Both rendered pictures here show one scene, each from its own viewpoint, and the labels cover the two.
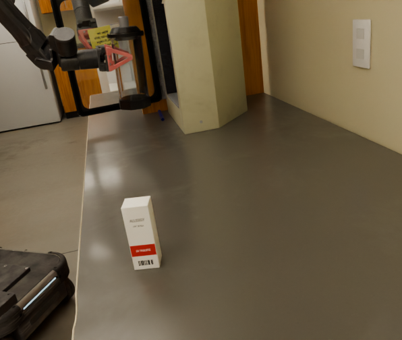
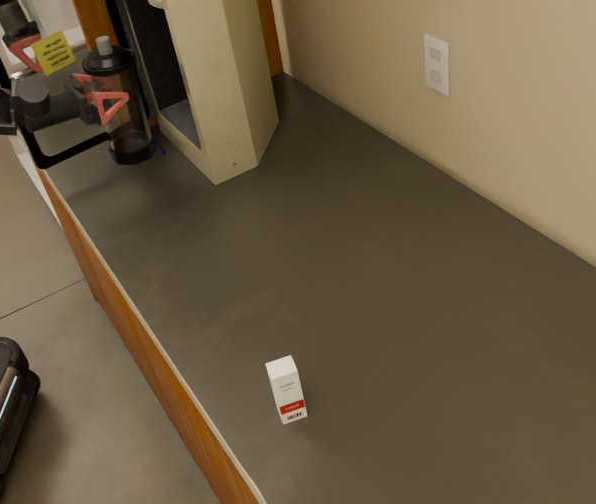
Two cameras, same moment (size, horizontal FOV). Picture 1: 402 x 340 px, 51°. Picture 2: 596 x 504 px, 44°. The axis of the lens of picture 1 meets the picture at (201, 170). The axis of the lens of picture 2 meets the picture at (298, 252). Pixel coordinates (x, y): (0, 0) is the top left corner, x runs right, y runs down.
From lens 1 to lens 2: 0.60 m
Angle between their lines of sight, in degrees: 22
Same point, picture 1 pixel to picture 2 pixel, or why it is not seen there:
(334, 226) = (455, 329)
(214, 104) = (249, 139)
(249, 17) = not seen: outside the picture
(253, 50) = (263, 17)
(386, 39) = (469, 72)
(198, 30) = (220, 52)
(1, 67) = not seen: outside the picture
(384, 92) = (469, 126)
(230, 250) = (367, 380)
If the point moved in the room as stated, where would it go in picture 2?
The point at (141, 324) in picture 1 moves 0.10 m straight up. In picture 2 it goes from (326, 482) to (317, 440)
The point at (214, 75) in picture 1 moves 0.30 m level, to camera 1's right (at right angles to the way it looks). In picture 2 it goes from (245, 102) to (370, 62)
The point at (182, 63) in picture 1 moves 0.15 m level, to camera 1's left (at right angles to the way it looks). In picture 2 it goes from (203, 98) to (134, 120)
